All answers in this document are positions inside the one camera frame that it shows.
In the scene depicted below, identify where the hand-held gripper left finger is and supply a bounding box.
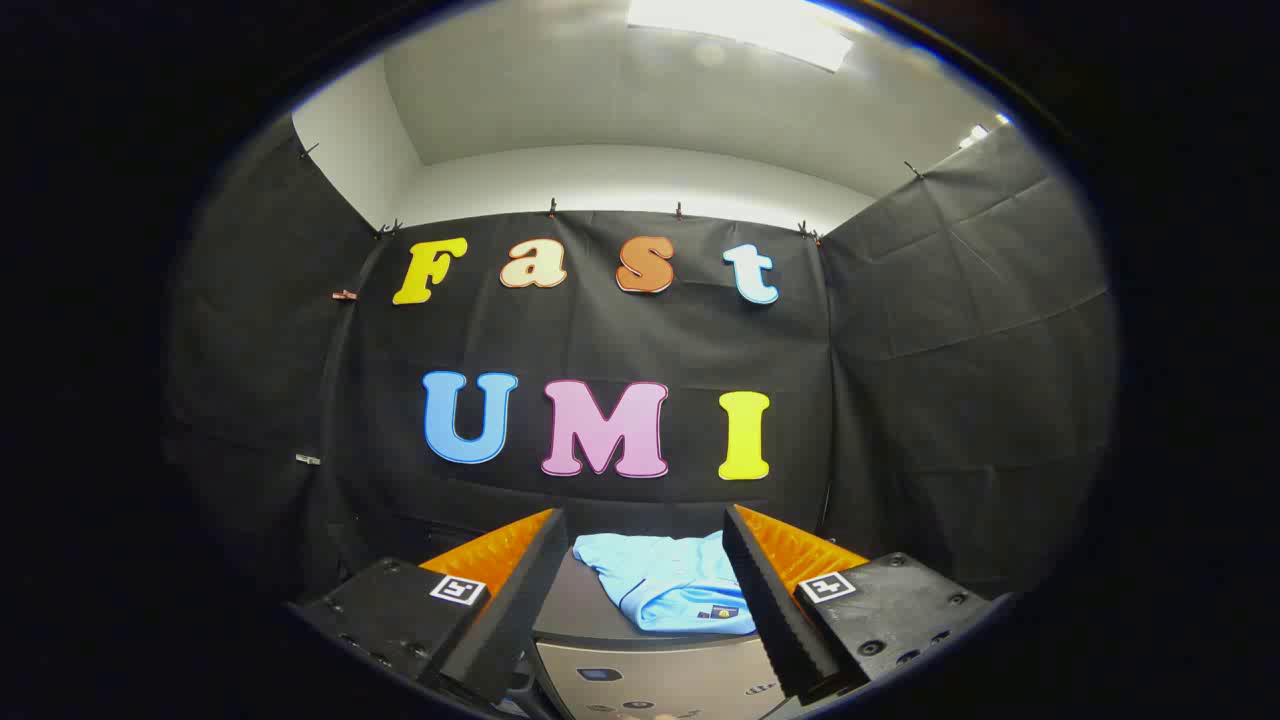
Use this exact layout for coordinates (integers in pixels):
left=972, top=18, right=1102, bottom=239
left=290, top=507, right=570, bottom=706

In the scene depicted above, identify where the small grey washing machine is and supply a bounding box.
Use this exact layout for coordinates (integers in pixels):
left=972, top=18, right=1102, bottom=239
left=515, top=545, right=801, bottom=720

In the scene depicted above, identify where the ceiling light panel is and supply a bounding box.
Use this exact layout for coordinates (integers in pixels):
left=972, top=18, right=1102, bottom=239
left=627, top=0, right=856, bottom=73
left=958, top=112, right=1013, bottom=149

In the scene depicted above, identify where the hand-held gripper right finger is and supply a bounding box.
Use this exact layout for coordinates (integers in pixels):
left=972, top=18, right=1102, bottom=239
left=721, top=503, right=994, bottom=706

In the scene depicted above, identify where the black backdrop cloth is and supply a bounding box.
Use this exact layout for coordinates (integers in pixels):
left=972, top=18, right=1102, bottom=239
left=165, top=120, right=1119, bottom=611

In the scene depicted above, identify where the light blue shirt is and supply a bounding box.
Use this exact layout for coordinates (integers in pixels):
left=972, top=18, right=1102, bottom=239
left=572, top=530, right=759, bottom=636

